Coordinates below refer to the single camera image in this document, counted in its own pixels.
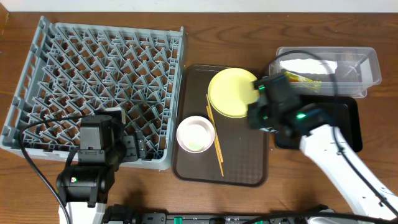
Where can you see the grey plastic dishwasher rack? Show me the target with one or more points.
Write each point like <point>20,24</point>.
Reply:
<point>77,69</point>

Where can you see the brown plastic serving tray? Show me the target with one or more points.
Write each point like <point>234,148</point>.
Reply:
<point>244,150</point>

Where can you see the white napkin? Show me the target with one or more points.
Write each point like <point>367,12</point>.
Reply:
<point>310,66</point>

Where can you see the clear plastic waste bin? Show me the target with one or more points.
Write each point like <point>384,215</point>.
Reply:
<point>358,69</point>

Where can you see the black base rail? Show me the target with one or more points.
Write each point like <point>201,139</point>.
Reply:
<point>248,218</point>

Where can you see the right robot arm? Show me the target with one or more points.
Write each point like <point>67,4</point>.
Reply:
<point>322,141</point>

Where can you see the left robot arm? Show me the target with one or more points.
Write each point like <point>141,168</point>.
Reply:
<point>84,187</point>

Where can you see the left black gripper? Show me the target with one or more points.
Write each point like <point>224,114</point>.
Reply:
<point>130,143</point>

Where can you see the pink bowl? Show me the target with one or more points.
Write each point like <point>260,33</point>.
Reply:
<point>195,134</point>

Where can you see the green orange snack wrapper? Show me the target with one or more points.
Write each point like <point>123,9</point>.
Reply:
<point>303,82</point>

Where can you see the wooden chopstick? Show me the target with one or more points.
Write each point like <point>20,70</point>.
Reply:
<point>208,102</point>
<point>215,142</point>

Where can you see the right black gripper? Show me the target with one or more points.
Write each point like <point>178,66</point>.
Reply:
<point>250,113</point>

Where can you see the yellow round plate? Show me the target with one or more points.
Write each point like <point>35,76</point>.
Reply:
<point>231,90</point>

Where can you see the black plastic tray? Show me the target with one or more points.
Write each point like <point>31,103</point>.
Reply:
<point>348,123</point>

